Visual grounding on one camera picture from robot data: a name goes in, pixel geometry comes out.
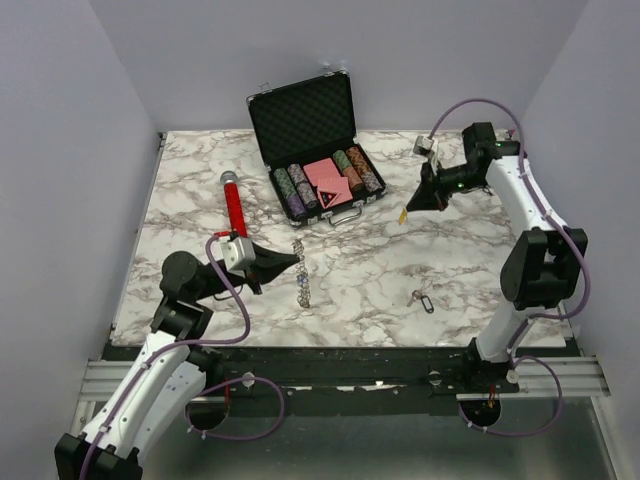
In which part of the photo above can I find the all in triangle button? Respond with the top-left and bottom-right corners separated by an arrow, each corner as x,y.
317,189 -> 338,208

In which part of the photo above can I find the key with black tag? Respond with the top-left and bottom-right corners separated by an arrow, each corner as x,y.
406,289 -> 435,315

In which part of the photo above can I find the key with yellow tag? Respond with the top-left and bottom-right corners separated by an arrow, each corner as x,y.
398,208 -> 408,225

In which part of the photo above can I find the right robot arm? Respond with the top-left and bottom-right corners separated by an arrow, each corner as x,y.
406,122 -> 588,392

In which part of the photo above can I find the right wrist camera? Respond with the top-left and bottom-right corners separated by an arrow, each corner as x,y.
413,134 -> 439,171

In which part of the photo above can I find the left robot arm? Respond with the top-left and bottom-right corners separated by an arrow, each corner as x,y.
54,235 -> 299,479

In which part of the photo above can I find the red microphone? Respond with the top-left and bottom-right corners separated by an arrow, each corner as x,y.
220,170 -> 248,237

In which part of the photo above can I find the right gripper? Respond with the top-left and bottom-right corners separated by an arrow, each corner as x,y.
406,158 -> 487,212

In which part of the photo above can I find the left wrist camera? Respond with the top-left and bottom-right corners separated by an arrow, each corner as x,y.
218,233 -> 257,272

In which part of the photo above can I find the black poker chip case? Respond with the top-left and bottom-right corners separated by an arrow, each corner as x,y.
246,70 -> 387,228

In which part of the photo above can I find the pink playing cards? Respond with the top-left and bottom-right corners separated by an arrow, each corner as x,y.
303,158 -> 353,209

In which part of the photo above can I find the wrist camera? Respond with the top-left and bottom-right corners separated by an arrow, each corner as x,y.
218,233 -> 257,272
413,134 -> 439,171

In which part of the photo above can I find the metal disc with keyrings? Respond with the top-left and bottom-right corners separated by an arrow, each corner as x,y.
292,239 -> 311,309

